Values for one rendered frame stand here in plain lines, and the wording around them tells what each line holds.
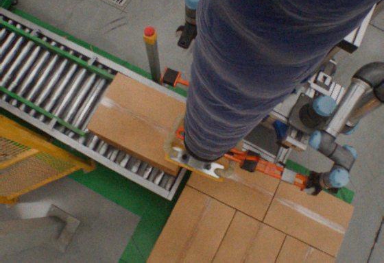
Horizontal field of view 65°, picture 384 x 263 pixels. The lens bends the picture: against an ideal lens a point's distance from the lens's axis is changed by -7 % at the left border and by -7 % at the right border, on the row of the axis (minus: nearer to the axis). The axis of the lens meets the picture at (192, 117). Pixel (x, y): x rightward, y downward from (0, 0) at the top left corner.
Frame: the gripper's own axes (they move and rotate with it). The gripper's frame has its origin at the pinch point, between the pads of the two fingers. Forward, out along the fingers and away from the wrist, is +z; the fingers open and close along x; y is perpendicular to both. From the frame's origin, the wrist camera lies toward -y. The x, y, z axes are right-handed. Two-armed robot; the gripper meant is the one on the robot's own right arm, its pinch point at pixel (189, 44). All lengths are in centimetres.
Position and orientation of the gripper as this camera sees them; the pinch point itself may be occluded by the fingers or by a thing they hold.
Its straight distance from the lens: 146.8
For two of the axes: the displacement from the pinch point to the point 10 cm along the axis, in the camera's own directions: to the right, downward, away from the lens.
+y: 4.8, -8.4, 2.5
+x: -8.8, -4.7, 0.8
